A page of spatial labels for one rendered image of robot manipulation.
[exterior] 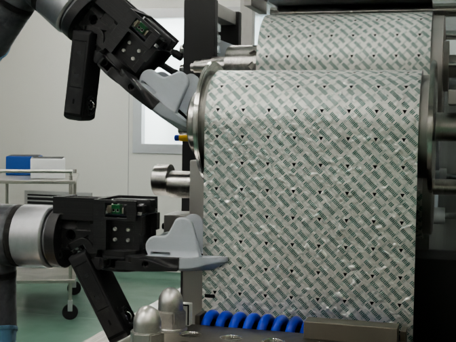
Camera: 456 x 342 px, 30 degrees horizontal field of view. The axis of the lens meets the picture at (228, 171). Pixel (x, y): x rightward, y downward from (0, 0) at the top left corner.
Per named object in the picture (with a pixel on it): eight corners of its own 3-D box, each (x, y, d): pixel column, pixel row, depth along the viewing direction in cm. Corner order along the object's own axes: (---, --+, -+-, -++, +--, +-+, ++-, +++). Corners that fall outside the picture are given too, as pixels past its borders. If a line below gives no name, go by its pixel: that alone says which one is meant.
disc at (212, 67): (226, 182, 109) (229, 66, 109) (231, 182, 109) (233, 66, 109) (191, 188, 95) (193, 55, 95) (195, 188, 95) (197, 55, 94)
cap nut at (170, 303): (160, 324, 93) (160, 283, 93) (191, 326, 92) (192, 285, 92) (148, 331, 89) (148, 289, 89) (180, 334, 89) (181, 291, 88)
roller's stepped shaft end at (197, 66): (194, 78, 130) (194, 57, 130) (232, 78, 129) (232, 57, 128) (187, 77, 127) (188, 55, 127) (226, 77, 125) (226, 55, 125)
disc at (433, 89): (431, 188, 103) (434, 65, 102) (435, 188, 102) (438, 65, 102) (425, 197, 88) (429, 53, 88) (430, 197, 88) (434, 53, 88)
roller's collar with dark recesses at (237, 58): (234, 89, 130) (235, 47, 130) (273, 89, 129) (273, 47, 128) (223, 87, 124) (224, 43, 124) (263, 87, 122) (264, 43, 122)
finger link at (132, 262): (174, 259, 93) (100, 254, 95) (174, 273, 93) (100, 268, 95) (188, 253, 97) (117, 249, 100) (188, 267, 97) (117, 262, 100)
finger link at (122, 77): (154, 100, 101) (104, 53, 103) (146, 110, 101) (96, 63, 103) (169, 102, 105) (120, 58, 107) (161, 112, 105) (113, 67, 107)
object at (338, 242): (203, 324, 97) (205, 162, 96) (412, 340, 91) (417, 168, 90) (201, 325, 97) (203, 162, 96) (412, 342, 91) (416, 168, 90)
